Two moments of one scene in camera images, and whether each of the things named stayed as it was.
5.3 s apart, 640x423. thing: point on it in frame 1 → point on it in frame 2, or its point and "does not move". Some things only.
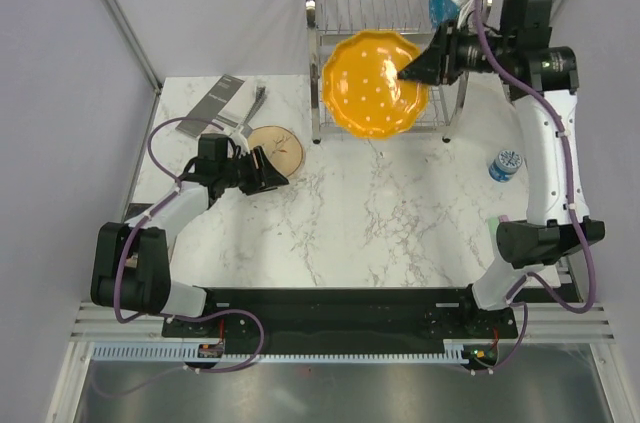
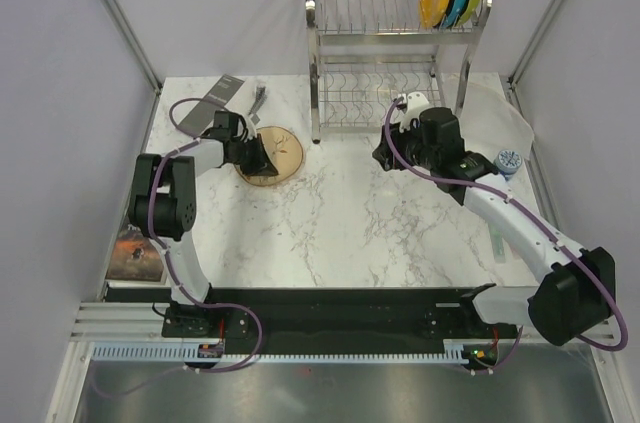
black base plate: [341, 320] does not move
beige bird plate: [280, 144] does not move
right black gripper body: [465, 53] → [409, 146]
